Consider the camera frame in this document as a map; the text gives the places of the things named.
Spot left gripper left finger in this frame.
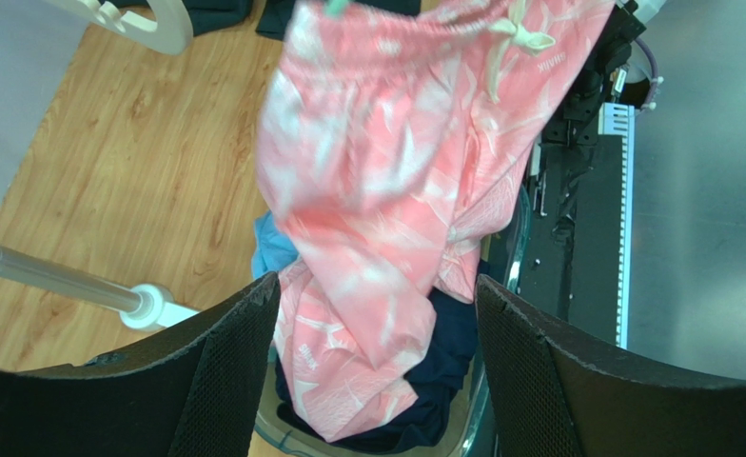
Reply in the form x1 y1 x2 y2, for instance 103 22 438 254
0 273 280 456

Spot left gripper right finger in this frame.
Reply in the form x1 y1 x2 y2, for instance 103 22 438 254
476 275 746 456

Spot pink patterned shorts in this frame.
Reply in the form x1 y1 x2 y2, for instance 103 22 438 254
256 1 614 443

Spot beige clothes hanger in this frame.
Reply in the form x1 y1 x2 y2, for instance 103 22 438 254
47 0 193 55

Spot grey laundry basket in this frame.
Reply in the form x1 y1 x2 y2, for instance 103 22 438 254
253 183 534 457

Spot metal clothes rack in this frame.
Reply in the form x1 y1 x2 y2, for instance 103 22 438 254
0 245 198 332

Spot navy blue garment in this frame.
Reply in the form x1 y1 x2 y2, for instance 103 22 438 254
273 288 478 454

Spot light blue garment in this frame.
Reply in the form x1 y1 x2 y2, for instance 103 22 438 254
250 211 299 279

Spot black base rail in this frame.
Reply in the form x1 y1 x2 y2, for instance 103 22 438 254
518 103 636 348

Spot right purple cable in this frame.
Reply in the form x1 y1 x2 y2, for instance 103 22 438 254
632 37 664 112

